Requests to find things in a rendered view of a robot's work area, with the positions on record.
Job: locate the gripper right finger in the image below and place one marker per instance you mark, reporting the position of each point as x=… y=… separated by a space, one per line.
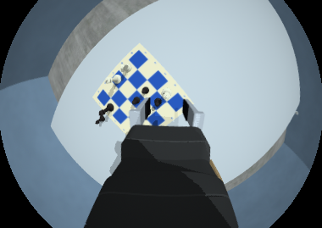
x=192 y=115

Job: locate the black chess king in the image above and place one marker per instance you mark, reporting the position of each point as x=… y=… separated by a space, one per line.
x=109 y=107

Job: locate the black pawn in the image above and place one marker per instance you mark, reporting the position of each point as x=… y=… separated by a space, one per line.
x=137 y=100
x=145 y=90
x=157 y=101

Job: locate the black bishop chess piece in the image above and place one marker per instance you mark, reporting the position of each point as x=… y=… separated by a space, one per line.
x=101 y=119

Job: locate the blue and cream chessboard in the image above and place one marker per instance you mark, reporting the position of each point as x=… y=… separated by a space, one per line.
x=145 y=71

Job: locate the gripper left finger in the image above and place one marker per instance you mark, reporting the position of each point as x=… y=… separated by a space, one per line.
x=139 y=115

